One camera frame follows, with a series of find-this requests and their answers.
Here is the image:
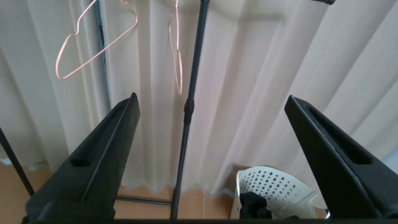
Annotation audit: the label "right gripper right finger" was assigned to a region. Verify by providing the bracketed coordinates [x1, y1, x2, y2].
[284, 95, 398, 220]

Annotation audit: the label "white laundry basket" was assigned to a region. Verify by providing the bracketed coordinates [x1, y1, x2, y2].
[229, 166, 331, 220]

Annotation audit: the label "beige curtain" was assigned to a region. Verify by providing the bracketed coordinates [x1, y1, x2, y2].
[0, 0, 398, 200]

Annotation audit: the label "pink clothes hanger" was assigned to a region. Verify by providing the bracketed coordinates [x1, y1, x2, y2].
[55, 0, 139, 81]
[168, 0, 184, 96]

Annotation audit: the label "black clothes rack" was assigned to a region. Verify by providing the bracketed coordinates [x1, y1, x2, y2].
[0, 0, 336, 220]

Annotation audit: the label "black shorts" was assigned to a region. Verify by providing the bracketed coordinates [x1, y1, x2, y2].
[238, 191, 273, 220]

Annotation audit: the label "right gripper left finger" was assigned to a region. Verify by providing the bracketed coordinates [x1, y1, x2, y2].
[22, 92, 141, 222]

